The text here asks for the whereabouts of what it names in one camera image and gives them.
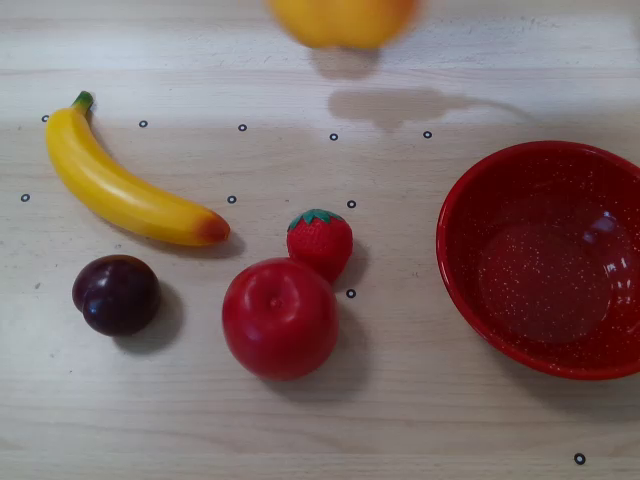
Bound orange yellow toy peach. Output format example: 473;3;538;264
267;0;419;50

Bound red speckled enamel bowl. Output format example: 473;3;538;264
435;140;640;381

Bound red toy strawberry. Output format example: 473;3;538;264
286;208;354;284

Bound red toy apple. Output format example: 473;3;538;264
221;256;341;382

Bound yellow toy banana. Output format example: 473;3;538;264
44;90;232;248

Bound dark purple toy plum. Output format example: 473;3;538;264
71;254;162;338

